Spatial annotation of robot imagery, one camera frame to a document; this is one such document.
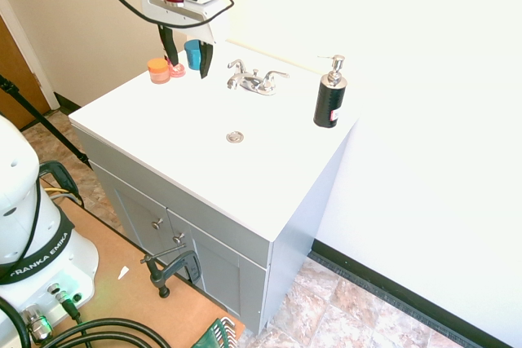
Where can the black soap dispenser chrome pump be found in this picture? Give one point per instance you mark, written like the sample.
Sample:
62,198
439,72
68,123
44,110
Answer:
331,95

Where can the white sink countertop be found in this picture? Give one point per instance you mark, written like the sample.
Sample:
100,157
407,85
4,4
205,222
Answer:
195,132

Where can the black tripod leg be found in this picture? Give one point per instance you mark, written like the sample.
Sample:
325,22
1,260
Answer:
45,124

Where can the chrome faucet spout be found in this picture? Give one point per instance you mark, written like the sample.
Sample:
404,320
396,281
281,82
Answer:
237,79

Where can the blue plastic cup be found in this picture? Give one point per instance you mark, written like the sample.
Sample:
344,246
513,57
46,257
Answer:
191,54

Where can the pink round lid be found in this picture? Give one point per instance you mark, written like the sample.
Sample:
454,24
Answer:
178,71

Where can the brown wooden board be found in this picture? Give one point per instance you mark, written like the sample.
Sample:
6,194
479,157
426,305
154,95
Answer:
134,283

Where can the brown wooden door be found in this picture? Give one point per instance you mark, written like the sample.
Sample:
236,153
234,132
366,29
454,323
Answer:
16,75

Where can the black metal C-clamp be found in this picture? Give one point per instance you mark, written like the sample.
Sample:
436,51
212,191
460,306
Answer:
171,268

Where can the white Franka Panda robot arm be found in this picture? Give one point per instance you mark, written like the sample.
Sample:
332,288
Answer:
32,217

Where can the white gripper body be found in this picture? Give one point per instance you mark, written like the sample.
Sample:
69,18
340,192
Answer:
179,14

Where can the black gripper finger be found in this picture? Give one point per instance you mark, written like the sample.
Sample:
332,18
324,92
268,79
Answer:
167,44
206,58

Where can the green hex key set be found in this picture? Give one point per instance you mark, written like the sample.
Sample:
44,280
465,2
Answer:
216,336

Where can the orange plastic cup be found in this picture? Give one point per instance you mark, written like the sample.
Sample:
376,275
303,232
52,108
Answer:
158,71

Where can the round metal cabinet knob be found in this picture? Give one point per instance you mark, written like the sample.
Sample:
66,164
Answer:
178,238
157,224

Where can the grey vanity cabinet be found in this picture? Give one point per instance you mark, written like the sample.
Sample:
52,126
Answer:
212,250

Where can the chrome sink drain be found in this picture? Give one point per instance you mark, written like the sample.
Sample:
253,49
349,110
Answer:
235,136

